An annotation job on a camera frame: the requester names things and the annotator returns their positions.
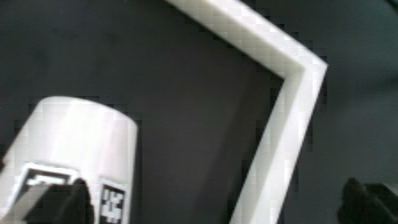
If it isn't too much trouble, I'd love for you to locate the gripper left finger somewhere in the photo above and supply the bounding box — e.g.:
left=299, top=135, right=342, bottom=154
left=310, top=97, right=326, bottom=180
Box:
left=6, top=178, right=95, bottom=224

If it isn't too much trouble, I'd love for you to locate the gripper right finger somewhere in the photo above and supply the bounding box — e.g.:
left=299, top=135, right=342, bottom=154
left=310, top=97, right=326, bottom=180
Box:
left=340, top=178, right=398, bottom=224

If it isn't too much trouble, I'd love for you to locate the white lamp shade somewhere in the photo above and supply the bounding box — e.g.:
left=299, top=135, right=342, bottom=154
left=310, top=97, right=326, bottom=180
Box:
left=0, top=96, right=139, bottom=224

